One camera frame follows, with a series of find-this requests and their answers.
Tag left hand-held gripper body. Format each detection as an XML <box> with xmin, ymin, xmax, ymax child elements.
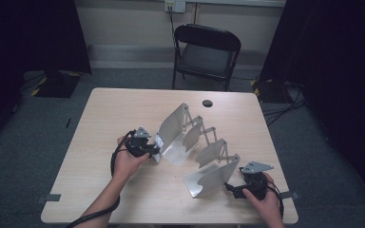
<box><xmin>125</xmin><ymin>125</ymin><xmax>155</xmax><ymax>159</ymax></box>

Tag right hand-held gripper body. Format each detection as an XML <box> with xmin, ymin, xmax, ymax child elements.
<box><xmin>240</xmin><ymin>161</ymin><xmax>275</xmax><ymax>201</ymax></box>

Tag white expandable divider rack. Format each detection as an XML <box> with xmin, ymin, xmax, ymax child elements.
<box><xmin>156</xmin><ymin>102</ymin><xmax>241</xmax><ymax>200</ymax></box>

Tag person's left hand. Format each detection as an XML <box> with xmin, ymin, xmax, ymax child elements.
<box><xmin>111</xmin><ymin>135</ymin><xmax>151</xmax><ymax>182</ymax></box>

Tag person's right hand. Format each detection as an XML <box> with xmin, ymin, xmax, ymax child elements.
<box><xmin>242</xmin><ymin>172</ymin><xmax>285</xmax><ymax>228</ymax></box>

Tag grey tape strip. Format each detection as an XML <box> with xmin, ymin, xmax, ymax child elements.
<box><xmin>279</xmin><ymin>191</ymin><xmax>300</xmax><ymax>200</ymax></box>
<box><xmin>35</xmin><ymin>193</ymin><xmax>63</xmax><ymax>204</ymax></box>

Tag black stand base yellow stripes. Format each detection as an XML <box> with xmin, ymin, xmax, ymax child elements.
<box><xmin>249</xmin><ymin>78</ymin><xmax>287</xmax><ymax>105</ymax></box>
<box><xmin>29</xmin><ymin>69</ymin><xmax>83</xmax><ymax>99</ymax></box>

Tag black folding chair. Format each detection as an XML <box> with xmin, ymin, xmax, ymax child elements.
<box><xmin>171</xmin><ymin>23</ymin><xmax>242</xmax><ymax>92</ymax></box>

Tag dark curtain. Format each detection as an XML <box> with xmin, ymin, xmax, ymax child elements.
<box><xmin>0</xmin><ymin>0</ymin><xmax>92</xmax><ymax>150</ymax></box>
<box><xmin>259</xmin><ymin>0</ymin><xmax>365</xmax><ymax>211</ymax></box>

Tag right hand-held gripper black cable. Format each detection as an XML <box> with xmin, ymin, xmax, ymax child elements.
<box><xmin>265</xmin><ymin>180</ymin><xmax>285</xmax><ymax>220</ymax></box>

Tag hand-held gripper black cable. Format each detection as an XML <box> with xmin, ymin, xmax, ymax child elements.
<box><xmin>66</xmin><ymin>128</ymin><xmax>137</xmax><ymax>228</ymax></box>
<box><xmin>265</xmin><ymin>180</ymin><xmax>285</xmax><ymax>220</ymax></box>

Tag left hand-held gripper black cable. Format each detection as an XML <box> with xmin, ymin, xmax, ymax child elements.
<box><xmin>66</xmin><ymin>128</ymin><xmax>137</xmax><ymax>228</ymax></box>

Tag black floor cables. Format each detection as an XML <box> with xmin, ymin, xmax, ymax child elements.
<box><xmin>260</xmin><ymin>80</ymin><xmax>308</xmax><ymax>127</ymax></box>

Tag black power cable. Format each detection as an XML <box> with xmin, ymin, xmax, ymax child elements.
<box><xmin>168</xmin><ymin>6</ymin><xmax>181</xmax><ymax>53</ymax></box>

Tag white wall socket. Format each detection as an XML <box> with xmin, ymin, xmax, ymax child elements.
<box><xmin>163</xmin><ymin>0</ymin><xmax>187</xmax><ymax>14</ymax></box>

